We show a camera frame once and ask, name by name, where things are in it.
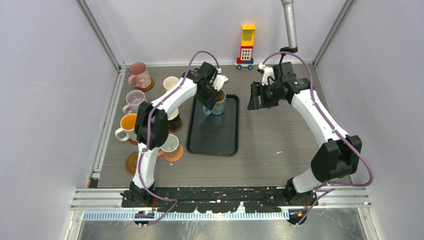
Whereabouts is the black tripod stand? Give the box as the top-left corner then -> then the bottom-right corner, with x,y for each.
259,47 -> 295,86

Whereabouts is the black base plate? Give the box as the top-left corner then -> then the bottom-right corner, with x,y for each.
120,186 -> 317,214

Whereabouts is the brown wooden saucer near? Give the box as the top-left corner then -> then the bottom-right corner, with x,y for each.
125,151 -> 139,176

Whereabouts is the brown wooden saucer far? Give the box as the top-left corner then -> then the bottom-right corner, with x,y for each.
137,78 -> 155,92

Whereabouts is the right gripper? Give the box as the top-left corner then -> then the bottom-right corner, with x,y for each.
248,81 -> 284,110

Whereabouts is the brown wooden saucer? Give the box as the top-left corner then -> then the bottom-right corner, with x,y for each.
125,151 -> 139,176
137,78 -> 155,92
128,139 -> 138,145

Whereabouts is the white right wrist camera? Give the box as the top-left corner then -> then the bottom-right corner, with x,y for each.
257,63 -> 275,86

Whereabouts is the white floral orange-inside mug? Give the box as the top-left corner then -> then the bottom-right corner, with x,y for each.
114,113 -> 137,142

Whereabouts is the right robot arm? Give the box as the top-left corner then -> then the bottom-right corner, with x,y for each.
247,62 -> 362,205

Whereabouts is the lilac ribbed mug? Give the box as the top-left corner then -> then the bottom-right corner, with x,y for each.
122,89 -> 150,115

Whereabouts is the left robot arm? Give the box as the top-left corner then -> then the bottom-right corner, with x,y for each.
122,62 -> 228,207

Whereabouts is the salmon pink mug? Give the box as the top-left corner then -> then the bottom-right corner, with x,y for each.
157,134 -> 180,162

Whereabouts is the aluminium rail frame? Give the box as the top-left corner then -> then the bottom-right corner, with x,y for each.
69,188 -> 373,222

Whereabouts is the yellow mug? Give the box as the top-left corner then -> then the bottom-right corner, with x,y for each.
162,76 -> 180,92

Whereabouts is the black white-inside mug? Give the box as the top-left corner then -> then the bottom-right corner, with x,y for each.
168,108 -> 183,129

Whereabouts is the colourful toy block tower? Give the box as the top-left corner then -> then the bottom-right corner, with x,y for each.
235,24 -> 256,70

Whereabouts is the dusty pink mug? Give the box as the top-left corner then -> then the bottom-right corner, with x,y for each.
128,62 -> 151,88

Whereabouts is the blue orange-inside mug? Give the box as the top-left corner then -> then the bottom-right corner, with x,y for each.
202,90 -> 226,116

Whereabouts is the black plastic tray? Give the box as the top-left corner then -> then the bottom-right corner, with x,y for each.
186,94 -> 240,156

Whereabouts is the dark walnut round coaster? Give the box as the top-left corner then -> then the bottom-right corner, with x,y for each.
168,124 -> 183,133

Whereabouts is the grey metal pole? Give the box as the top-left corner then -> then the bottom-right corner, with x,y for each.
281,0 -> 298,49

